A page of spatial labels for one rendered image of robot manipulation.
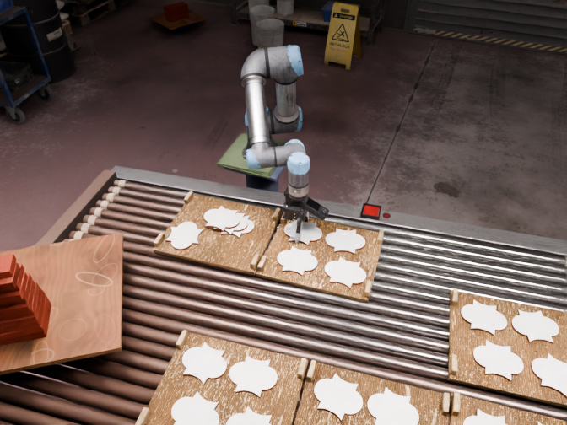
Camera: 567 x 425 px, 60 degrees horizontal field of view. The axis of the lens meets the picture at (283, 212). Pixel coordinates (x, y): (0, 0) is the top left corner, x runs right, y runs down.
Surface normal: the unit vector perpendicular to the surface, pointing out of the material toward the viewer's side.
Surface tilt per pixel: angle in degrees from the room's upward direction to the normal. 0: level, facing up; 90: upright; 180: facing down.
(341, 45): 77
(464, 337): 0
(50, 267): 0
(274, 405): 0
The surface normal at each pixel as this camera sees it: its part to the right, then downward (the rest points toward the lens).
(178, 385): 0.00, -0.75
